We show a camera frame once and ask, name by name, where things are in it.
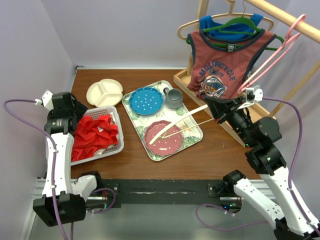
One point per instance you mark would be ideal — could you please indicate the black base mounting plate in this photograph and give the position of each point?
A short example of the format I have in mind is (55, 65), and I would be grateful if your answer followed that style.
(171, 192)

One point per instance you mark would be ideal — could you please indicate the cream divided plate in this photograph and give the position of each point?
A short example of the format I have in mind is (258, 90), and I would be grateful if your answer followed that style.
(106, 92)

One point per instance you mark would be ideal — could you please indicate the blue dotted plate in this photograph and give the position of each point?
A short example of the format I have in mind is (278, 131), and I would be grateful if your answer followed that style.
(146, 101)

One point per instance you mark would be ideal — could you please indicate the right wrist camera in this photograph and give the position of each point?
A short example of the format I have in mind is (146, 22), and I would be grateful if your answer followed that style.
(254, 94)

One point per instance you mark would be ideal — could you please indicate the red tank top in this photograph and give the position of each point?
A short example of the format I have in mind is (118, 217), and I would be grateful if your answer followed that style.
(92, 135)

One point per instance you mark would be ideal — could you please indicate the grey ceramic mug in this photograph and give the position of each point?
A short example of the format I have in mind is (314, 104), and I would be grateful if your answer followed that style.
(173, 98)

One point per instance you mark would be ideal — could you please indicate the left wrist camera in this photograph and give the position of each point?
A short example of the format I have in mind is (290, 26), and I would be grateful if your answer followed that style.
(47, 101)

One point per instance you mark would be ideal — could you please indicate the white plastic basket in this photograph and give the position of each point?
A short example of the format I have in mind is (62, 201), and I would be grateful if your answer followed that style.
(95, 113)

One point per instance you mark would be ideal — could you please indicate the pink dotted plate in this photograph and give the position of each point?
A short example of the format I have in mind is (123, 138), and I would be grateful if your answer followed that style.
(168, 143)

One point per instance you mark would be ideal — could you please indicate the beige plastic hanger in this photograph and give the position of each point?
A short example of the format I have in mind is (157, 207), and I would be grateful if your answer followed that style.
(202, 12)

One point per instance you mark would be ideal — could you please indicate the cream wooden hanger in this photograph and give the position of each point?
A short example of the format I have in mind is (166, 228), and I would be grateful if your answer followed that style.
(180, 120)

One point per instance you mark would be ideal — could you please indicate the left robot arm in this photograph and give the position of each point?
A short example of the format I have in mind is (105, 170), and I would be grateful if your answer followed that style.
(62, 201)

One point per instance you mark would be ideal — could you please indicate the wooden clothes rack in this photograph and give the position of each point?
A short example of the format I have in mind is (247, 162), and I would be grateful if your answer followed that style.
(182, 78)

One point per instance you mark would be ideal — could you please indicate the maroon motorcycle tank top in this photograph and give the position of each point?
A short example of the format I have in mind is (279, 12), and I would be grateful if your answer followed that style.
(220, 67)

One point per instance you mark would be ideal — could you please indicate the white tank top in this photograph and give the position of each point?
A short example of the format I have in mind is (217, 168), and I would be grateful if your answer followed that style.
(102, 151)

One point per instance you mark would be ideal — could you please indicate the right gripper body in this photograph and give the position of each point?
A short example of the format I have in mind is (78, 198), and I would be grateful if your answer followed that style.
(241, 100)

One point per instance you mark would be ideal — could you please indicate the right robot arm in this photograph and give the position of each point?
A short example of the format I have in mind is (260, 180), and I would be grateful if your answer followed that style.
(288, 215)

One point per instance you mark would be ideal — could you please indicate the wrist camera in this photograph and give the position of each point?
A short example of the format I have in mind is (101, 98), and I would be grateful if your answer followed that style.
(47, 101)
(254, 94)

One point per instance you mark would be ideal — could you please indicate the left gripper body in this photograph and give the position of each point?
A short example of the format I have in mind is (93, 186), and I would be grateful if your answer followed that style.
(78, 109)

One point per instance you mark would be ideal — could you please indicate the green velvet hanger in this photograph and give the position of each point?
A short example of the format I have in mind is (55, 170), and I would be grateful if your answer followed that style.
(235, 22)

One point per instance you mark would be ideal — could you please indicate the floral serving tray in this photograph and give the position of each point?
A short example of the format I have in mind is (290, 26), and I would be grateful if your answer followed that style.
(140, 122)

